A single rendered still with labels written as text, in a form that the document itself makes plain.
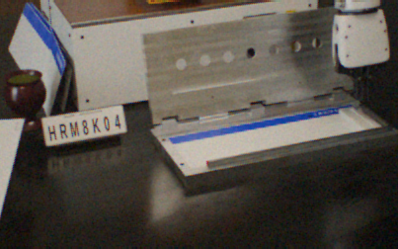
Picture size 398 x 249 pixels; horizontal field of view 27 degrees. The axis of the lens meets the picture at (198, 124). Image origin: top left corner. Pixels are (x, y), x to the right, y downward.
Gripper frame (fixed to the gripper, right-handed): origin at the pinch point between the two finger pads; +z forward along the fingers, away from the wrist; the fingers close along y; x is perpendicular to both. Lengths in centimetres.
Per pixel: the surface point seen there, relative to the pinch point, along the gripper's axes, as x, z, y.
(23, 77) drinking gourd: 29, -8, -60
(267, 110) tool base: 14.0, 4.2, -14.1
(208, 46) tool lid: 13.2, -10.6, -25.6
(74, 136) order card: 17, 3, -53
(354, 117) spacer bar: 2.4, 5.7, -0.7
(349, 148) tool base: -5.1, 9.4, -6.3
